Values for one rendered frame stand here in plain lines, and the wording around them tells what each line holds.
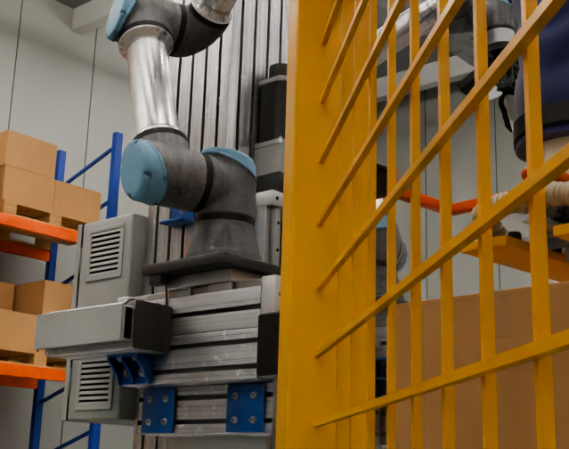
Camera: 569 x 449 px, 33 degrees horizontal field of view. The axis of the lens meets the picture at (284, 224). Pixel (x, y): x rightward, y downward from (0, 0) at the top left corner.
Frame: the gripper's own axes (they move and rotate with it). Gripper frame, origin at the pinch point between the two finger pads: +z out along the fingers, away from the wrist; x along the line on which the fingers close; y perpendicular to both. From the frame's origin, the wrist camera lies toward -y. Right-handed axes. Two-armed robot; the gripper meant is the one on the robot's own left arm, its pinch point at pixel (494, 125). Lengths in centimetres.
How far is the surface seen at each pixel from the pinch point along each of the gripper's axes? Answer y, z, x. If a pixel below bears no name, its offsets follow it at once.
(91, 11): -770, -453, 436
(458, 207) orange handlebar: 15, 34, -43
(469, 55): -313, -305, 539
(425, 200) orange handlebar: 12, 34, -51
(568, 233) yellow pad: 44, 47, -58
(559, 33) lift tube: 41, 7, -51
